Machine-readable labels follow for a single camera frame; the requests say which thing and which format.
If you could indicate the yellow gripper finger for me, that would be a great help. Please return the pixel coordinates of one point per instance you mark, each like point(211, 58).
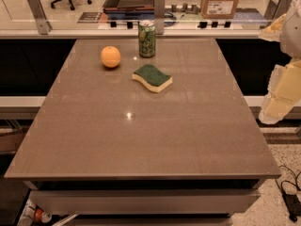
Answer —
point(272, 31)
point(284, 92)

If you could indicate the green soda can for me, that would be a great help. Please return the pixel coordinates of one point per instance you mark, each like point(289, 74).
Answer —
point(146, 38)

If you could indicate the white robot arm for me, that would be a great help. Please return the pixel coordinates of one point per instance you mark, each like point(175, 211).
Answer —
point(290, 35)

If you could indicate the cardboard box with label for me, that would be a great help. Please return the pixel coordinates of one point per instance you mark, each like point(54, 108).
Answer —
point(218, 9)

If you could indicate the green yellow sponge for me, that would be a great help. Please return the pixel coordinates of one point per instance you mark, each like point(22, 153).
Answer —
point(152, 78)

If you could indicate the orange fruit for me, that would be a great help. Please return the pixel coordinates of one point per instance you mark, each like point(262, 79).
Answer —
point(110, 56)

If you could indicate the grey table drawer base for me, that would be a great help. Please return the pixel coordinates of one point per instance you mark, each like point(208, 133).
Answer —
point(151, 206)

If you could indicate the white bottles under table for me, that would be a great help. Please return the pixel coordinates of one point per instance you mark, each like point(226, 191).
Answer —
point(33, 214)

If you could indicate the right metal glass bracket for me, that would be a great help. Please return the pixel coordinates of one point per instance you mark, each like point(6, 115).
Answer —
point(276, 8)

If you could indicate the metal glass bracket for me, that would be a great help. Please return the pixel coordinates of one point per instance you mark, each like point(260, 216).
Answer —
point(276, 8)
point(159, 16)
point(42, 24)

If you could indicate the black power adapter with cable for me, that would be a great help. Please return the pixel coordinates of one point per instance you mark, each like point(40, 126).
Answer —
point(290, 188)

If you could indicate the middle metal glass bracket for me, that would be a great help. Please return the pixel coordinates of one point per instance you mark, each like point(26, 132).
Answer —
point(159, 16)

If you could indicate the left metal glass bracket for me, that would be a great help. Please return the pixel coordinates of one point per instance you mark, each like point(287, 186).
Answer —
point(42, 24)

